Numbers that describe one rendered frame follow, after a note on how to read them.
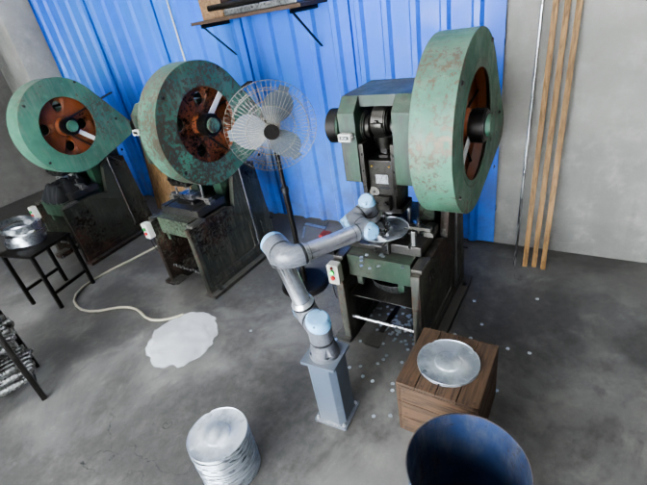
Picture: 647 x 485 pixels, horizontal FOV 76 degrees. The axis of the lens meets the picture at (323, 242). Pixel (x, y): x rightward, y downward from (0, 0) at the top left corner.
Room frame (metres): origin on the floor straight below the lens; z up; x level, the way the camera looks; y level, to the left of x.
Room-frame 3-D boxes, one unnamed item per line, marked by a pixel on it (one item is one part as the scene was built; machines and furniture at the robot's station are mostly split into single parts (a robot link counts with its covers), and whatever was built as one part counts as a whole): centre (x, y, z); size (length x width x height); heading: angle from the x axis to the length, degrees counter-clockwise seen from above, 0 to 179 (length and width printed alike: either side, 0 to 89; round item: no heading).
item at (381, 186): (2.10, -0.40, 1.04); 0.17 x 0.15 x 0.30; 144
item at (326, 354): (1.50, 0.09, 0.50); 0.15 x 0.15 x 0.10
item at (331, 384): (1.50, 0.09, 0.23); 0.19 x 0.19 x 0.45; 58
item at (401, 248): (2.13, -0.42, 0.68); 0.45 x 0.30 x 0.06; 54
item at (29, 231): (3.32, 2.47, 0.40); 0.45 x 0.40 x 0.79; 66
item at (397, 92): (2.25, -0.51, 0.83); 0.79 x 0.43 x 1.34; 144
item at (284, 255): (1.55, -0.01, 1.03); 0.49 x 0.11 x 0.12; 112
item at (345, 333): (2.41, -0.29, 0.45); 0.92 x 0.12 x 0.90; 144
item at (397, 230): (2.03, -0.34, 0.78); 0.29 x 0.29 x 0.01
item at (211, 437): (1.30, 0.66, 0.26); 0.29 x 0.29 x 0.01
